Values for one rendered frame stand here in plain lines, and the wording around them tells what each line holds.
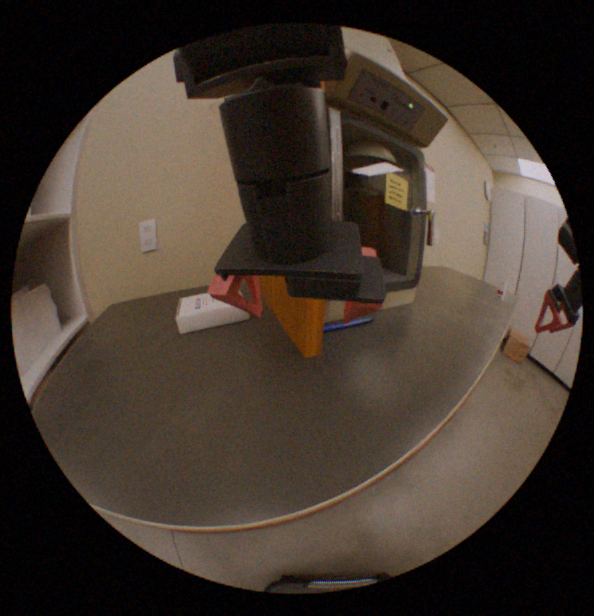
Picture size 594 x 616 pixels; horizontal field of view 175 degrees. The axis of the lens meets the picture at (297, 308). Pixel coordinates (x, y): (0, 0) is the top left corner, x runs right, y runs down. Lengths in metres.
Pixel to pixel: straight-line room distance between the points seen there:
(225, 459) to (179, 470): 0.05
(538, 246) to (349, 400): 3.24
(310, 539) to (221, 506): 0.95
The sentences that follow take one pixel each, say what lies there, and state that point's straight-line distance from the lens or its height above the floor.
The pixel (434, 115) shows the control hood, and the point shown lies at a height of 1.48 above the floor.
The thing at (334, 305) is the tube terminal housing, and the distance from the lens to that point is 0.41.
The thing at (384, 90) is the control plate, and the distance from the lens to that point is 0.49.
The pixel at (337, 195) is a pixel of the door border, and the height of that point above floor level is 1.19.
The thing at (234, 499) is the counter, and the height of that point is 0.94.
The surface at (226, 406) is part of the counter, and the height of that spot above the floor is 0.94.
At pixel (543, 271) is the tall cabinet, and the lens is 3.31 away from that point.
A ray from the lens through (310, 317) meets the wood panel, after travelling 0.28.
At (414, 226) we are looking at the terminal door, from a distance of 0.53.
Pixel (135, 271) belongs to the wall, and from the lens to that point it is 0.83.
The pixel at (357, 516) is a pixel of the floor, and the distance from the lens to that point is 1.18.
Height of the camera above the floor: 1.14
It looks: 24 degrees down
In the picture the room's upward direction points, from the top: straight up
